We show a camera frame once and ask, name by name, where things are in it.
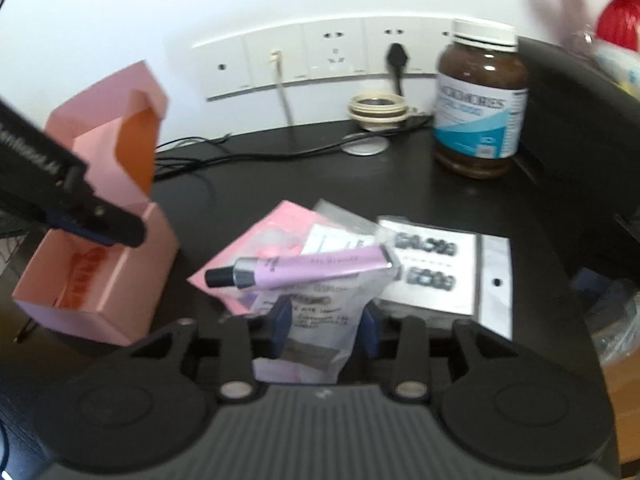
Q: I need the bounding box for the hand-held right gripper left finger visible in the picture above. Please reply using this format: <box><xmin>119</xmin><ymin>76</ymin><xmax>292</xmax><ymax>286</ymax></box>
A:
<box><xmin>127</xmin><ymin>296</ymin><xmax>294</xmax><ymax>403</ymax></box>

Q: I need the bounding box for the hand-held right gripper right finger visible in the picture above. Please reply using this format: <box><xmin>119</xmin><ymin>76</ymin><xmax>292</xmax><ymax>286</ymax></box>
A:
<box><xmin>362</xmin><ymin>304</ymin><xmax>508</xmax><ymax>403</ymax></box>

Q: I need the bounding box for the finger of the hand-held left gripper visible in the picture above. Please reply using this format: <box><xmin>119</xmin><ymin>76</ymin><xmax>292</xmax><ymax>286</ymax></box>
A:
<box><xmin>42</xmin><ymin>211</ymin><xmax>117</xmax><ymax>247</ymax></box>
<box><xmin>82</xmin><ymin>195</ymin><xmax>147</xmax><ymax>249</ymax></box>

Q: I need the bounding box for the clear bag with white label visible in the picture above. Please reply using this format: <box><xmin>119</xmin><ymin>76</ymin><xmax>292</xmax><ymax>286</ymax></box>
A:
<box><xmin>250</xmin><ymin>199</ymin><xmax>387</xmax><ymax>387</ymax></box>

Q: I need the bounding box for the pink and orange cardboard box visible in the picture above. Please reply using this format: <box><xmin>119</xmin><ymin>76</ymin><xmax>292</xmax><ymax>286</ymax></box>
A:
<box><xmin>11</xmin><ymin>60</ymin><xmax>181</xmax><ymax>347</ymax></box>

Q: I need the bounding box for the purple cream tube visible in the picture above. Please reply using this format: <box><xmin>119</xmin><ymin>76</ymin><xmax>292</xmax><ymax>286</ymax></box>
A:
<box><xmin>205</xmin><ymin>245</ymin><xmax>402</xmax><ymax>291</ymax></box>

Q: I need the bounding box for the white card with lenses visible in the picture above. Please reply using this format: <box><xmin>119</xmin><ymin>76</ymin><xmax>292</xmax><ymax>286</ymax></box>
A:
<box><xmin>372</xmin><ymin>215</ymin><xmax>515</xmax><ymax>341</ymax></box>

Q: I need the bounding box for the pink packet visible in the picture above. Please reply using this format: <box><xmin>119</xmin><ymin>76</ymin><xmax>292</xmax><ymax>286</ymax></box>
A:
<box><xmin>187</xmin><ymin>200</ymin><xmax>322</xmax><ymax>317</ymax></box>

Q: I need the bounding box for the black desktop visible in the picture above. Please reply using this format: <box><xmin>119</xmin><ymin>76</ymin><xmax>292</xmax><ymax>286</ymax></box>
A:
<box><xmin>0</xmin><ymin>115</ymin><xmax>621</xmax><ymax>480</ymax></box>

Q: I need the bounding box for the beige tape roll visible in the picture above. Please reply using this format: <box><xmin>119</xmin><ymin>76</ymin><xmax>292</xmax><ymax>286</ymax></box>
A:
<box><xmin>348</xmin><ymin>93</ymin><xmax>412</xmax><ymax>132</ymax></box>

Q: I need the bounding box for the blue item in clear bag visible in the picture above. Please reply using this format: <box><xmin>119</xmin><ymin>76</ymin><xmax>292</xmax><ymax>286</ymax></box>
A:
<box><xmin>570</xmin><ymin>267</ymin><xmax>640</xmax><ymax>367</ymax></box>

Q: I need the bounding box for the black power plug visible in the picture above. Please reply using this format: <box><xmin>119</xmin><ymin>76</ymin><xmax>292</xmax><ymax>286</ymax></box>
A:
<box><xmin>386</xmin><ymin>42</ymin><xmax>410</xmax><ymax>97</ymax></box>

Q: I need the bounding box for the brown supplement bottle white cap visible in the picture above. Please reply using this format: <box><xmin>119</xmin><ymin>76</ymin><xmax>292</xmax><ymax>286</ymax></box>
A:
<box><xmin>432</xmin><ymin>19</ymin><xmax>530</xmax><ymax>181</ymax></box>

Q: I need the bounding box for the black bulky object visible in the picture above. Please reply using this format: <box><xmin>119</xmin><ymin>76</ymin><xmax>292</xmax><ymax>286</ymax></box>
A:
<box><xmin>517</xmin><ymin>35</ymin><xmax>640</xmax><ymax>241</ymax></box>

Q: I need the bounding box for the pale packet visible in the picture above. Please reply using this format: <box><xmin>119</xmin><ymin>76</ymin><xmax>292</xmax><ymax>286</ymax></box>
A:
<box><xmin>592</xmin><ymin>40</ymin><xmax>640</xmax><ymax>97</ymax></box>

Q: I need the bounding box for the red ribbed object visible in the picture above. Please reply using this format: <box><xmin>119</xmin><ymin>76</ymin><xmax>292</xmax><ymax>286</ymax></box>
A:
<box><xmin>597</xmin><ymin>0</ymin><xmax>640</xmax><ymax>53</ymax></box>

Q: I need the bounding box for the long black cable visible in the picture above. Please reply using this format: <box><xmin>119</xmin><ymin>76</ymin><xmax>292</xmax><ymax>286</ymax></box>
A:
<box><xmin>152</xmin><ymin>115</ymin><xmax>433</xmax><ymax>183</ymax></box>

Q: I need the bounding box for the white wall jack plate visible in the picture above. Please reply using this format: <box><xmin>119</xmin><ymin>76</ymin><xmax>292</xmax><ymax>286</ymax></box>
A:
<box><xmin>244</xmin><ymin>27</ymin><xmax>307</xmax><ymax>88</ymax></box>
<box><xmin>192</xmin><ymin>35</ymin><xmax>253</xmax><ymax>102</ymax></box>

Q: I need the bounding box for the beige cable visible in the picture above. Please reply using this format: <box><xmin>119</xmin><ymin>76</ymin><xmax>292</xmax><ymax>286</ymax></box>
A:
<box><xmin>269</xmin><ymin>50</ymin><xmax>297</xmax><ymax>127</ymax></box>

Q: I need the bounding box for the white wall power socket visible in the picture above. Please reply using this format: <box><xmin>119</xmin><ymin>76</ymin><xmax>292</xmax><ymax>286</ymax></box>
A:
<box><xmin>302</xmin><ymin>19</ymin><xmax>367</xmax><ymax>81</ymax></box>
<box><xmin>362</xmin><ymin>16</ymin><xmax>426</xmax><ymax>76</ymax></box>
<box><xmin>422</xmin><ymin>16</ymin><xmax>457</xmax><ymax>73</ymax></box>

